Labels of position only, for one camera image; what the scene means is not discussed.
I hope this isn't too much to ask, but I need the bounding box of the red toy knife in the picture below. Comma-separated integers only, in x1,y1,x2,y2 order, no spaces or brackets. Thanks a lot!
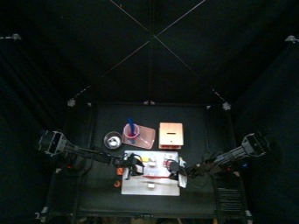
143,174,174,179

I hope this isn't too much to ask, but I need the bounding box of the red and white toy piece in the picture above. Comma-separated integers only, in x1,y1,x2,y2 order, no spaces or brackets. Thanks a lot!
163,153,177,169

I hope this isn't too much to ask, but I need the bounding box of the white cutting board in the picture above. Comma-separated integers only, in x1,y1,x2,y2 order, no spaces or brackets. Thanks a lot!
121,150,182,197

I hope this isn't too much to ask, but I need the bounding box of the pink transparent tray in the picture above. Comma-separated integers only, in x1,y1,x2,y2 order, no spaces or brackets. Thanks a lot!
122,124,157,151

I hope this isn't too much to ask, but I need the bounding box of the pink plastic cup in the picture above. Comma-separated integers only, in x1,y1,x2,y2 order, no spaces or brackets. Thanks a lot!
123,122,141,139

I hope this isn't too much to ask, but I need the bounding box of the small metal bowl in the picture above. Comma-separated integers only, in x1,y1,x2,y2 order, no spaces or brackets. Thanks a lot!
103,130,125,151

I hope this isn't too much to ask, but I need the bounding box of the orange wooden box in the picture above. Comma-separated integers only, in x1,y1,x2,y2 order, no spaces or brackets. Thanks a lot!
158,122,185,151

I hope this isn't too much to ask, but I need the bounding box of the blue plastic utensil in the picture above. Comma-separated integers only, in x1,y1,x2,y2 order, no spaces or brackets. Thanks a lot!
126,117,138,138

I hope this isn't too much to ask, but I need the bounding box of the thin diagonal cord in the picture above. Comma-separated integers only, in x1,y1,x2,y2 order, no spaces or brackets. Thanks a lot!
71,0,207,102
107,0,229,103

